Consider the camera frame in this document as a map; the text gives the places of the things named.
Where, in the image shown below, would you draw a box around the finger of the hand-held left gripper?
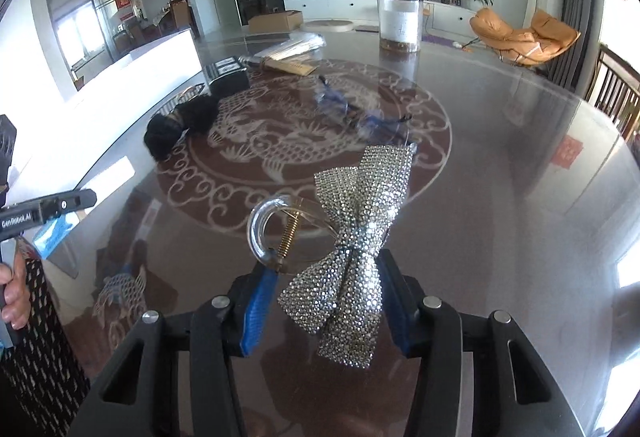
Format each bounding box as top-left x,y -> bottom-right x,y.
39,188 -> 99,225

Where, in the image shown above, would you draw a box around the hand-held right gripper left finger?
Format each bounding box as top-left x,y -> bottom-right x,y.
67,262 -> 281,437

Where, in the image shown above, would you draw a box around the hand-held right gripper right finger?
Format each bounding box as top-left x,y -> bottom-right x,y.
377,247 -> 576,437

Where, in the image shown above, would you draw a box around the blue white medicine box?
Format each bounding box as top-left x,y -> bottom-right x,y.
35,216 -> 83,263

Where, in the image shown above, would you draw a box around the rhinestone bow hair clip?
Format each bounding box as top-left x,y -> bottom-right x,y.
247,143 -> 418,370

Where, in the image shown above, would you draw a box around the black printed box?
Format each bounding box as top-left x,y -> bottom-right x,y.
205,57 -> 250,97

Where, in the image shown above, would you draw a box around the dark glass desktop fish pattern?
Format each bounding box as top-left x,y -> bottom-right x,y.
45,28 -> 640,437

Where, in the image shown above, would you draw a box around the person's left hand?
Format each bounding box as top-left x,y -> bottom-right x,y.
0,257 -> 32,331

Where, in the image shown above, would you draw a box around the person's black dotted clothing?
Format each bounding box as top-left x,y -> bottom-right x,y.
0,259 -> 92,437

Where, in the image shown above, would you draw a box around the black fuzzy rhinestone hair accessory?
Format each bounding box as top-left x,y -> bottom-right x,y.
144,96 -> 219,163

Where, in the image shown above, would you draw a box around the balcony sliding glass door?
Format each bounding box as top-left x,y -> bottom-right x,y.
52,0 -> 138,73

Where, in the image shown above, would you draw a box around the wooden sideboard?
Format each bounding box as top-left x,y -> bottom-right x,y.
169,0 -> 195,33

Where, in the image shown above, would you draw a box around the gold cosmetic tube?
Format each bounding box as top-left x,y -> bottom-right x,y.
240,54 -> 317,77

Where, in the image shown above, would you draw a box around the clear plastic sleeve bundle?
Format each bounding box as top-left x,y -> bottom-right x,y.
255,33 -> 328,60

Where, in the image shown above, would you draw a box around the cardboard box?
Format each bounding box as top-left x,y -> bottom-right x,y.
248,10 -> 304,34

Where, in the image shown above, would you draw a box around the round white floor mat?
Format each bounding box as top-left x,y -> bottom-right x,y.
303,18 -> 353,34

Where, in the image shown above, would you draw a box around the clear jar with black lid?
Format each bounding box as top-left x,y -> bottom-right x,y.
376,0 -> 425,53

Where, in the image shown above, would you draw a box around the white television cabinet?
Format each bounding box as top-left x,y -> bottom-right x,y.
282,0 -> 481,35

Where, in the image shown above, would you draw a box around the orange leather lounge chair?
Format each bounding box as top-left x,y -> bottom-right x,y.
469,7 -> 582,68

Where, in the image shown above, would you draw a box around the dark wooden dining chair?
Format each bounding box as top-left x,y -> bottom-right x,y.
582,44 -> 640,138

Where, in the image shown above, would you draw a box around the grey curtain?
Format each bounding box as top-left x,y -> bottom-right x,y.
550,0 -> 606,90

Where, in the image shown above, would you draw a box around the clear frame eyeglasses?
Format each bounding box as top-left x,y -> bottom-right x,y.
314,74 -> 418,145

